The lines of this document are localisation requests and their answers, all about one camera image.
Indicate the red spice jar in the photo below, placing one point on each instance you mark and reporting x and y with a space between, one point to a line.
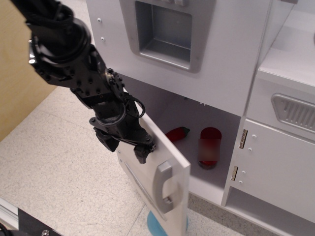
209 145

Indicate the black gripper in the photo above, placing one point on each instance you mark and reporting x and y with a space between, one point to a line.
126 128

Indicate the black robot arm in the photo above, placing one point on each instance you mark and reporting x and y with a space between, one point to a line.
62 54

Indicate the grey ice dispenser recess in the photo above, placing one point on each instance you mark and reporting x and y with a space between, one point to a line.
174 32

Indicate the aluminium rail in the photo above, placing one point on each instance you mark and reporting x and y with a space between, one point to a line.
9 215

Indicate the white right cabinet door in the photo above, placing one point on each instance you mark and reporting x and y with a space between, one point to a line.
277 168

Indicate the white toy kitchen cabinet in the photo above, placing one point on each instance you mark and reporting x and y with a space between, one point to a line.
255 48

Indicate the grey oven vent panel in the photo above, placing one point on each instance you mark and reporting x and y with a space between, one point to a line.
294 112

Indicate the wooden board panel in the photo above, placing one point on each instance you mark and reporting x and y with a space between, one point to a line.
21 89

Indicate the black mounting plate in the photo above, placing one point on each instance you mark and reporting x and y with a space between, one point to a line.
33 227

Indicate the red toy chili pepper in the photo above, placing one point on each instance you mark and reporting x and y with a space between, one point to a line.
177 134

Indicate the blue plate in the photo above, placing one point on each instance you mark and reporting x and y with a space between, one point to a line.
175 225

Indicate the white low fridge door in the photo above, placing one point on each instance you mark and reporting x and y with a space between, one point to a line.
163 181

